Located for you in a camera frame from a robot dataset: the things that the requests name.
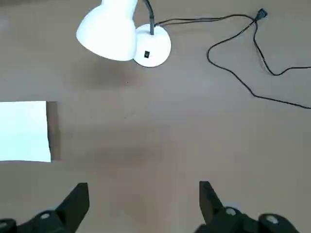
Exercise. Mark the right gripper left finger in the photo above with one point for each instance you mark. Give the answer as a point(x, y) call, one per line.
point(60, 218)

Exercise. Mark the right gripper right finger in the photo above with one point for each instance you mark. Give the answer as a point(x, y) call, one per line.
point(226, 221)

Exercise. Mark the white A4 paper sheet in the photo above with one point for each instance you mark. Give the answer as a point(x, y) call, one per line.
point(23, 131)

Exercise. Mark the white desk lamp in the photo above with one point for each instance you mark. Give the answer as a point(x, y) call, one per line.
point(107, 31)

